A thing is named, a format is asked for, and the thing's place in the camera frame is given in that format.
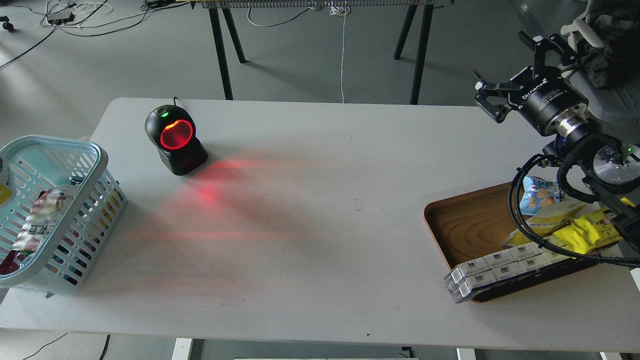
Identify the black table trestle left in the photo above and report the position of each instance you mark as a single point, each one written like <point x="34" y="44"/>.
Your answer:
<point x="215" y="16"/>

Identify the light blue plastic basket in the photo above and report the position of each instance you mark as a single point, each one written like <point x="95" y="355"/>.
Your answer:
<point x="39" y="163"/>

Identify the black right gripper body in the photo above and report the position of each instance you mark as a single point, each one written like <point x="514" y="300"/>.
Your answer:
<point x="540" y="99"/>

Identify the black barcode scanner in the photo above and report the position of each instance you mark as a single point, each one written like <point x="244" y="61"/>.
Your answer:
<point x="173" y="132"/>

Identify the yellow white snack pouch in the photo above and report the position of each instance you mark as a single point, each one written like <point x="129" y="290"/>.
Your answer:
<point x="6" y="187"/>

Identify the yellow snack bag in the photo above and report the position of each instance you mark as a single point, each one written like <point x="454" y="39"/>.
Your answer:
<point x="588" y="233"/>

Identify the black table trestle right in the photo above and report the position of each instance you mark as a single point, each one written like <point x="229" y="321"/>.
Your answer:
<point x="422" y="44"/>

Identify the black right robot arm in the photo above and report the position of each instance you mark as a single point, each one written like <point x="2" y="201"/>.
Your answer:
<point x="592" y="166"/>

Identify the black table trestle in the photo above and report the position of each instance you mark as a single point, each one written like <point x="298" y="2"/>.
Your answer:
<point x="215" y="16"/>
<point x="422" y="44"/>

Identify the wooden tray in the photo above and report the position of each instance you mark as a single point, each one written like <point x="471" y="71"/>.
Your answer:
<point x="469" y="226"/>

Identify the clear pack white boxes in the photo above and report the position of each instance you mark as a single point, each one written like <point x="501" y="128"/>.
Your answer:
<point x="502" y="273"/>

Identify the red white snack bag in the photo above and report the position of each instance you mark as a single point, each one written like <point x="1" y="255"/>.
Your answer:
<point x="42" y="219"/>

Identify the blue snack bag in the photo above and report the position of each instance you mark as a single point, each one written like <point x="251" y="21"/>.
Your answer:
<point x="538" y="193"/>

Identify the pale yellow snack pouch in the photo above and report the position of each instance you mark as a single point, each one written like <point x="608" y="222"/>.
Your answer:
<point x="554" y="216"/>

